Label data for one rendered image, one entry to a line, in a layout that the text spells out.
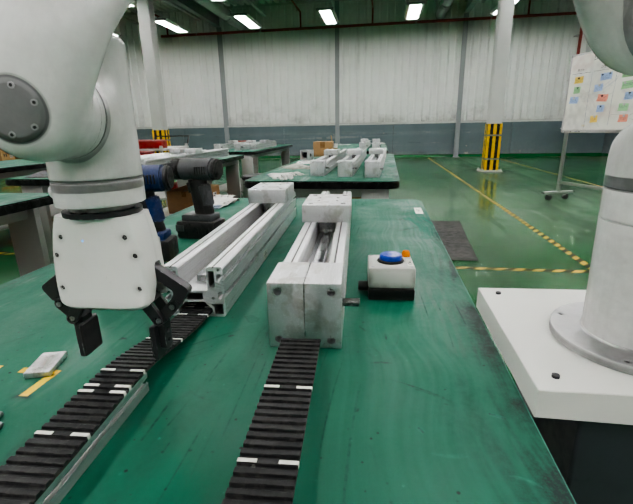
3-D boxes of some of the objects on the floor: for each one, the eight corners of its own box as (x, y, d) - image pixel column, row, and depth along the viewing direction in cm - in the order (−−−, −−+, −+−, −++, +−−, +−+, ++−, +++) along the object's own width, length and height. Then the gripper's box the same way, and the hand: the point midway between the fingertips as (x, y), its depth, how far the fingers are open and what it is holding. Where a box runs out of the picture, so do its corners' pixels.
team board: (538, 199, 609) (558, 55, 553) (568, 198, 618) (591, 55, 562) (632, 221, 467) (671, 29, 411) (668, 218, 476) (712, 30, 420)
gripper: (197, 193, 45) (212, 338, 50) (48, 193, 47) (77, 333, 52) (167, 205, 38) (187, 373, 43) (-8, 205, 39) (31, 366, 44)
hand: (125, 342), depth 47 cm, fingers open, 8 cm apart
